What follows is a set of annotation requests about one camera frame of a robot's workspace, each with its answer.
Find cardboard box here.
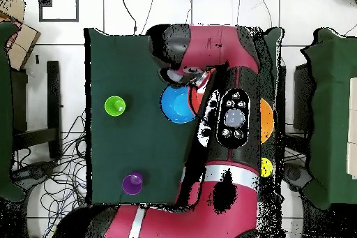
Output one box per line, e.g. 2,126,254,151
0,0,41,71

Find tangle of floor cables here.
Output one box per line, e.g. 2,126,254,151
10,109,93,238

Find black equipment cabinet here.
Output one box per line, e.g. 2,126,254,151
292,63,316,133

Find yellow cup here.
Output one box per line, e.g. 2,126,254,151
260,157,273,178

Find ridged green cup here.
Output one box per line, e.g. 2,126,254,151
104,96,127,117

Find black square floor frame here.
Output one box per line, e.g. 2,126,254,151
38,0,79,23

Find dark green tablecloth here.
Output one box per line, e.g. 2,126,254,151
84,27,285,204

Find green cloth side table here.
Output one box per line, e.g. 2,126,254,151
300,27,357,211
0,21,26,202

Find white boxes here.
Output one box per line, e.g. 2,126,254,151
346,77,357,180

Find purple cup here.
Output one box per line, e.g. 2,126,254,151
121,171,144,196

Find black floor cable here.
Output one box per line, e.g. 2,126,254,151
118,0,138,36

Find large blue bowl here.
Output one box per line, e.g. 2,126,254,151
159,84,197,124

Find black stand frame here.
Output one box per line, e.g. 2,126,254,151
10,59,63,161
278,65,287,163

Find large yellow-orange bowl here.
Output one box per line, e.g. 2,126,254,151
259,98,275,144

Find grey black stand base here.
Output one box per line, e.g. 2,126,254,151
12,159,58,191
282,162,314,193

